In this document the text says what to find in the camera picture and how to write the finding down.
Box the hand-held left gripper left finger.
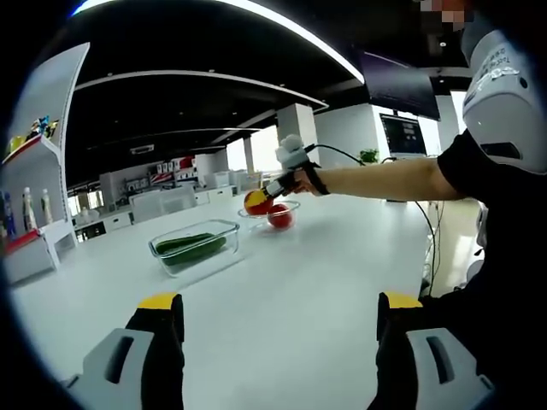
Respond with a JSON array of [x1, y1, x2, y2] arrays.
[[62, 292, 185, 410]]

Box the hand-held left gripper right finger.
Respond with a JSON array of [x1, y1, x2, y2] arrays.
[[368, 291, 497, 410]]

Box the round glass storage container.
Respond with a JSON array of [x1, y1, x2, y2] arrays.
[[237, 199, 302, 231]]

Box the large red tomato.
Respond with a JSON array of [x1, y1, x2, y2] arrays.
[[267, 203, 297, 231]]

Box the small red tomato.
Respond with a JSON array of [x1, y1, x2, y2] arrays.
[[243, 190, 274, 216]]

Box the rectangular glass storage container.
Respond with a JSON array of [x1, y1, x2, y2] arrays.
[[148, 219, 241, 278]]

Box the green cucumber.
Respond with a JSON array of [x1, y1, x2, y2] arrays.
[[156, 232, 215, 256], [164, 237, 227, 268]]

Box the person's right hand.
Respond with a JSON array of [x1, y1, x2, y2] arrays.
[[291, 165, 331, 197]]

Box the white square pillar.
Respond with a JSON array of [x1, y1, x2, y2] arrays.
[[276, 103, 320, 149]]

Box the white table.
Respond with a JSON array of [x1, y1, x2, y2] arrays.
[[10, 194, 431, 410]]

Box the display shelf of red boxes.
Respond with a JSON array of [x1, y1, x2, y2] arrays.
[[147, 155, 200, 187]]

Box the computer monitor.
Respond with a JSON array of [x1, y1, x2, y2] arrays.
[[379, 113, 428, 157]]

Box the person's dark clothed torso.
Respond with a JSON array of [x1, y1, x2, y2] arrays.
[[421, 127, 547, 410]]

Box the dark ceiling-hung screen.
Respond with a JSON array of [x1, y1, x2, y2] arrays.
[[354, 46, 441, 120]]

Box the curved ceiling light strip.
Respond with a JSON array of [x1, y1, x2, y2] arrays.
[[70, 0, 367, 82]]

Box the white bottle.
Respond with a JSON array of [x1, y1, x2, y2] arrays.
[[21, 186, 38, 231], [40, 187, 55, 226]]

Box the blue bottle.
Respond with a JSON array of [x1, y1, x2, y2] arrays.
[[3, 191, 17, 240]]

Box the white chest-worn device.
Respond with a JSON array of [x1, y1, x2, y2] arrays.
[[461, 27, 540, 176]]

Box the white display shelf rack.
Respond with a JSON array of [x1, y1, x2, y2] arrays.
[[0, 42, 91, 285]]

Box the colourful snack packets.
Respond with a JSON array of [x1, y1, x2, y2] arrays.
[[8, 117, 59, 150]]

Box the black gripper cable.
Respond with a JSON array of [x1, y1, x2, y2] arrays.
[[303, 143, 368, 167]]

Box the black hanging cable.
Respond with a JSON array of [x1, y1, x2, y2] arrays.
[[412, 199, 444, 296]]

